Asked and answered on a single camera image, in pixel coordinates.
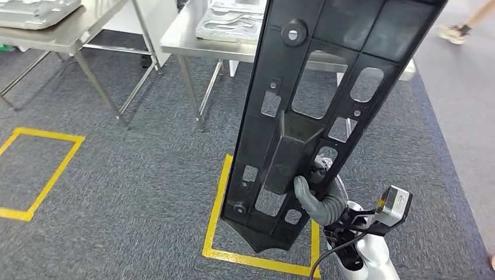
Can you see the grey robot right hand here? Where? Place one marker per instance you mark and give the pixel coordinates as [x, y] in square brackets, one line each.
[305, 201]

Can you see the black plastic frame part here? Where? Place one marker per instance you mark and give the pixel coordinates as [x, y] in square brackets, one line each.
[290, 154]

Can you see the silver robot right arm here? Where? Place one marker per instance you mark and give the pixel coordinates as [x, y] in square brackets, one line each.
[375, 259]

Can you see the yellow floor tape square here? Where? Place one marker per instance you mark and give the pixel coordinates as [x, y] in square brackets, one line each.
[58, 170]
[214, 212]

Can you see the stamped grey metal plate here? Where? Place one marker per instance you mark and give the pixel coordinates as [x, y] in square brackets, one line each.
[228, 23]
[35, 13]

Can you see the stainless steel table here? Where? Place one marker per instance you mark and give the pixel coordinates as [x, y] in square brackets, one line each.
[178, 38]
[58, 38]

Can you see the person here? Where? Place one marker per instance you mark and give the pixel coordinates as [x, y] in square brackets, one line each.
[454, 34]

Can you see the white cabinet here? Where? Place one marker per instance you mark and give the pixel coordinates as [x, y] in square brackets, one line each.
[166, 19]

